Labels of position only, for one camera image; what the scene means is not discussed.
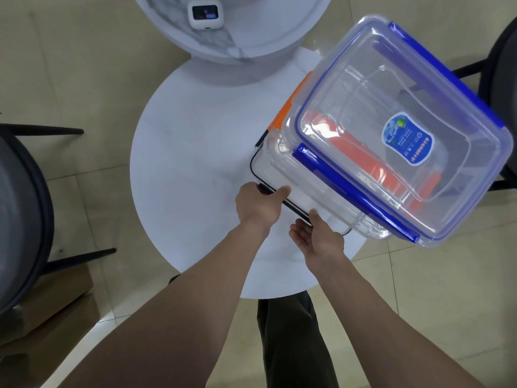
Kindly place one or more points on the person's left hand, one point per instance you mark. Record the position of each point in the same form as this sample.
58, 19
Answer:
255, 206

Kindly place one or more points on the person's right hand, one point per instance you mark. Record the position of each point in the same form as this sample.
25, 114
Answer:
321, 242

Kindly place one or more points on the person's right thumb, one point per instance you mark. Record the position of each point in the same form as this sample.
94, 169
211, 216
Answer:
315, 218

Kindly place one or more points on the person's left thumb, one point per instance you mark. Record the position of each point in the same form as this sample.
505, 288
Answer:
279, 193

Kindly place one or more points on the clear container with orange clips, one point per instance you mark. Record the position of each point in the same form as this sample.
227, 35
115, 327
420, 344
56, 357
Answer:
291, 173

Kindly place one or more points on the person's right forearm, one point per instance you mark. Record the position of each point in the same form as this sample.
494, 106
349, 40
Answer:
375, 323

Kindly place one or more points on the person's left forearm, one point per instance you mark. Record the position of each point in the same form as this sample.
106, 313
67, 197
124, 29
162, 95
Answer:
185, 311

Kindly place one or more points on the clear container with blue clips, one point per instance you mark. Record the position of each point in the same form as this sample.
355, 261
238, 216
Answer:
404, 129

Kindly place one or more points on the person's dark trousers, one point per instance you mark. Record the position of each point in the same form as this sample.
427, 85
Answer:
293, 343

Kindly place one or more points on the white marble round table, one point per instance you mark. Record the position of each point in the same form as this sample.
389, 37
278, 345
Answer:
258, 32

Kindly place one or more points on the white device with screen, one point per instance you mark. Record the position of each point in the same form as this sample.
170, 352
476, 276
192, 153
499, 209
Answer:
204, 13

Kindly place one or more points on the black chair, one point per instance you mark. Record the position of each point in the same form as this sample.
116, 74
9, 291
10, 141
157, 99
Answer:
499, 68
20, 214

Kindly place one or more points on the brown cardboard box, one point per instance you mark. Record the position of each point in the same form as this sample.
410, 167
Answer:
48, 327

